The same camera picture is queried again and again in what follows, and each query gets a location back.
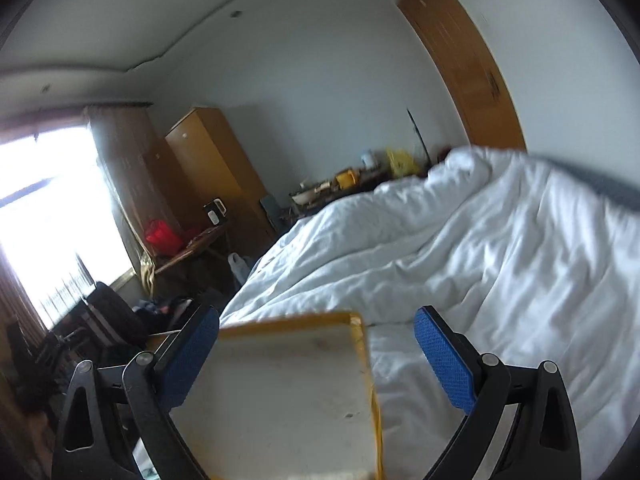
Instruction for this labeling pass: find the yellow taped cardboard box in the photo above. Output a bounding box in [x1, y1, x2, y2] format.
[169, 311, 384, 479]

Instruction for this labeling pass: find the black suitcase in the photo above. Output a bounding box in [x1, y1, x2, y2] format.
[80, 282, 148, 348]

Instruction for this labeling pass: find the red plastic bag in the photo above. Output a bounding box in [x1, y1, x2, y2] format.
[144, 219, 184, 257]

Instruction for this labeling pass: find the white duvet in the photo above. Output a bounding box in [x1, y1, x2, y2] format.
[221, 148, 639, 479]

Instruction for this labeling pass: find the wooden side table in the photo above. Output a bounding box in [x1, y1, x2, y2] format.
[154, 223, 231, 276]

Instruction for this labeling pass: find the black electric kettle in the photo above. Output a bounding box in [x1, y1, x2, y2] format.
[203, 197, 228, 226]

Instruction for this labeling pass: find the wooden wardrobe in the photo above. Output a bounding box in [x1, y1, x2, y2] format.
[165, 107, 276, 258]

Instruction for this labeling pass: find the brown curtain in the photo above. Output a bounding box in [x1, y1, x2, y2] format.
[84, 105, 176, 274]

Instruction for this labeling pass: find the white pan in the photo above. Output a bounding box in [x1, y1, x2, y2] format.
[291, 181, 332, 206]

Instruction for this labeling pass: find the yellow plastic bag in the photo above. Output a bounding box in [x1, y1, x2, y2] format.
[385, 148, 421, 179]

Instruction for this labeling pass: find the yellow pot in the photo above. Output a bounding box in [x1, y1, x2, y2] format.
[335, 168, 359, 191]

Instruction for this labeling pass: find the wooden door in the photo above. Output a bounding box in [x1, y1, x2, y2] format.
[398, 0, 526, 151]

